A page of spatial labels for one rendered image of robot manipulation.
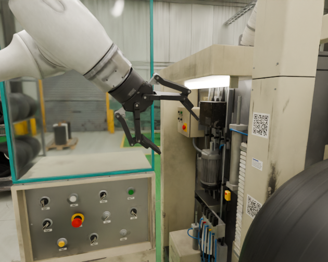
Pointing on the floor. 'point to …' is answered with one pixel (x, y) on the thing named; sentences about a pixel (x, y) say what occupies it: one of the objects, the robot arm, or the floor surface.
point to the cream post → (281, 94)
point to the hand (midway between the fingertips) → (175, 132)
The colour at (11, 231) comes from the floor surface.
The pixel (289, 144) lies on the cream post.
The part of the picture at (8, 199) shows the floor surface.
